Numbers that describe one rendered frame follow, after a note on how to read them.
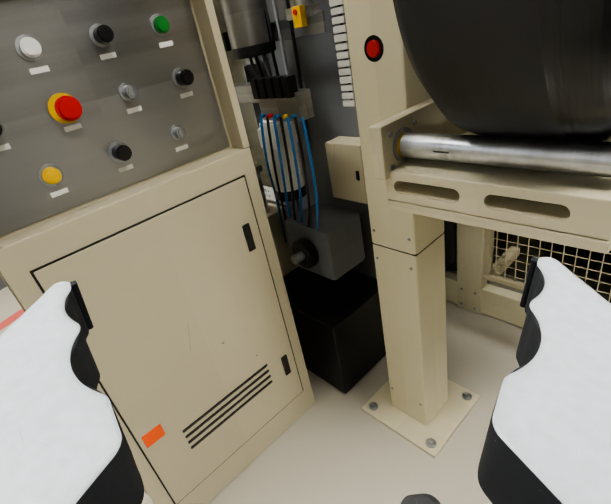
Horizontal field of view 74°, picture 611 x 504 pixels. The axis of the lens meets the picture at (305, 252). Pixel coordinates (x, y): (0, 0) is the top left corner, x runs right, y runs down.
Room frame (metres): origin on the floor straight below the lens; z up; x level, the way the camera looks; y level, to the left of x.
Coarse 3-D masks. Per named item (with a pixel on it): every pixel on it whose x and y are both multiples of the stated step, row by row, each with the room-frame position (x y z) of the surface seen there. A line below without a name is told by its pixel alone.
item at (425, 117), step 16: (400, 112) 0.77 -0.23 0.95; (416, 112) 0.76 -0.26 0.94; (432, 112) 0.79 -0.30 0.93; (384, 128) 0.70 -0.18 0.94; (400, 128) 0.73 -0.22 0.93; (416, 128) 0.76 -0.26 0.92; (432, 128) 0.79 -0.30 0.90; (448, 128) 0.83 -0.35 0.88; (384, 144) 0.70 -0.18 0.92; (384, 160) 0.70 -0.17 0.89; (400, 160) 0.72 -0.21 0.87; (384, 176) 0.70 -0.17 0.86
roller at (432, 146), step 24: (408, 144) 0.69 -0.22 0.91; (432, 144) 0.66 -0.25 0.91; (456, 144) 0.63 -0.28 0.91; (480, 144) 0.60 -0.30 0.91; (504, 144) 0.57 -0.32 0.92; (528, 144) 0.54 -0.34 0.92; (552, 144) 0.52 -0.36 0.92; (576, 144) 0.50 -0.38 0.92; (600, 144) 0.48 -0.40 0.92; (528, 168) 0.54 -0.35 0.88; (552, 168) 0.51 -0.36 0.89; (576, 168) 0.49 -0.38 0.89; (600, 168) 0.47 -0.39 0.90
